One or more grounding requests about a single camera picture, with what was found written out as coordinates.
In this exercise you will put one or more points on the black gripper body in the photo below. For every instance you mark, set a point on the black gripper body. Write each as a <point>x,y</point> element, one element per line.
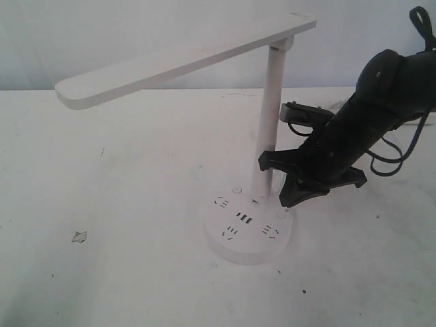
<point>337,141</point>

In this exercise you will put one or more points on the torn paper scrap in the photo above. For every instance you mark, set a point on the torn paper scrap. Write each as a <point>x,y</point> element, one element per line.
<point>79,237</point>

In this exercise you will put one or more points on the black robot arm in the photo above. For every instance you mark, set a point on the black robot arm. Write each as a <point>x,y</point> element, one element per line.
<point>391,90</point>

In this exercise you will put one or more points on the white desk lamp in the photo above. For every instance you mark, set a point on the white desk lamp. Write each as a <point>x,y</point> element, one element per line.
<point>245,226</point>

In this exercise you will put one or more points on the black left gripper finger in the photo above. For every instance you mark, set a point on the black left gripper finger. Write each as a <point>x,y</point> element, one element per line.
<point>298,187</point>

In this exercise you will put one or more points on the white power strip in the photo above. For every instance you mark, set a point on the white power strip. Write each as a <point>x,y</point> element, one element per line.
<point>336,106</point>

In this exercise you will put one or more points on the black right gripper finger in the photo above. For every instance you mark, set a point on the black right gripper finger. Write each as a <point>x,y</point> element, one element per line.
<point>285,160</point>

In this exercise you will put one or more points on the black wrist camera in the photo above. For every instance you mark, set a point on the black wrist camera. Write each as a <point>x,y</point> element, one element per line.
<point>303,115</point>

